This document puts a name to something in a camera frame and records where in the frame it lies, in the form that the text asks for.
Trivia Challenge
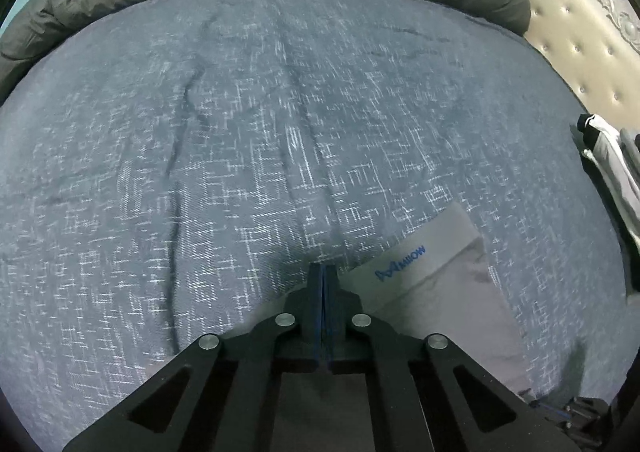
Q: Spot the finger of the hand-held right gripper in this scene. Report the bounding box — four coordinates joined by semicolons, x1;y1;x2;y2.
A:
524;394;577;428

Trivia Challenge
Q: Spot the beige tufted headboard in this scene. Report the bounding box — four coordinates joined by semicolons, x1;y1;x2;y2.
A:
472;0;640;125

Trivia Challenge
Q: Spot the blue-grey patterned bedspread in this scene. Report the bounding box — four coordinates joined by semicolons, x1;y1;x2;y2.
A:
0;0;631;448

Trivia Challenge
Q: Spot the black and white garment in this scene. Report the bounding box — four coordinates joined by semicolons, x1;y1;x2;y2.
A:
572;113;640;293

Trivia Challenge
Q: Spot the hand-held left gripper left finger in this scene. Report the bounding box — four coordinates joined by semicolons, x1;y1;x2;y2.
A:
62;263;325;452

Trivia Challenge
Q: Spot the grey underwear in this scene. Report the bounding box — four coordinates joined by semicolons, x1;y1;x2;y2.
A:
142;202;533;452

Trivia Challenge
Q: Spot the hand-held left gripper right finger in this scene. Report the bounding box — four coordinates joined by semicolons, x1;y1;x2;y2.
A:
324;264;583;452

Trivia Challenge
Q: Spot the grey folded garment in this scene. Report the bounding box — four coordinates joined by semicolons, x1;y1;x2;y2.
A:
619;128;640;165

